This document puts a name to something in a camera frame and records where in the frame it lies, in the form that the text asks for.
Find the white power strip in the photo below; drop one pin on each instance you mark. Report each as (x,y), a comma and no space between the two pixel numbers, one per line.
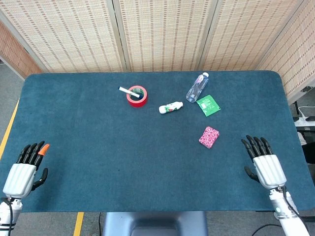
(305,119)

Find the white marker pen blue cap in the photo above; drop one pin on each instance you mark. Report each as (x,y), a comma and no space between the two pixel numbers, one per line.
(126,90)

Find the small white bottle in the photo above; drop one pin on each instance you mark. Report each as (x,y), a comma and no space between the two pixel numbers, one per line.
(171,107)

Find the beige woven screen panel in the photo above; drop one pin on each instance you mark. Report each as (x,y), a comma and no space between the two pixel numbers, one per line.
(295,56)
(165,37)
(246,37)
(69,37)

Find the brown woven screen panel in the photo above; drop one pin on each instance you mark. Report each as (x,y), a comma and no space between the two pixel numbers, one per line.
(14,56)

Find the blue felt table cover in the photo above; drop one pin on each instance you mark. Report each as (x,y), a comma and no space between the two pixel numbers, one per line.
(110,147)

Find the left robot hand orange fingertip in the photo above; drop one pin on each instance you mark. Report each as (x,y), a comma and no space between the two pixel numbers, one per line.
(21,179)

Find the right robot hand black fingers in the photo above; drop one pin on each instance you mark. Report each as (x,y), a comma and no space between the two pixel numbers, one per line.
(269,170)

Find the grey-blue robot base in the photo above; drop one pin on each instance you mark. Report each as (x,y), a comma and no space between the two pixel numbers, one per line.
(155,223)

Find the green foil packet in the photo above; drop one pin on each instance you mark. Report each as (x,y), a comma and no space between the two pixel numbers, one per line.
(208,105)

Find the metal screen hinge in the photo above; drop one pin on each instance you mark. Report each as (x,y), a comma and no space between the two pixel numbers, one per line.
(307,88)

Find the clear plastic water bottle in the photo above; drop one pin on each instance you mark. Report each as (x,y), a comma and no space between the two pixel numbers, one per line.
(197,88)

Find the red tape roll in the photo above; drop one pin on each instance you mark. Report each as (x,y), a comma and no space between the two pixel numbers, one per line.
(142,100)

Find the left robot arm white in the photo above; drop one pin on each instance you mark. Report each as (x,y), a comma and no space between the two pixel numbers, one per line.
(6,216)

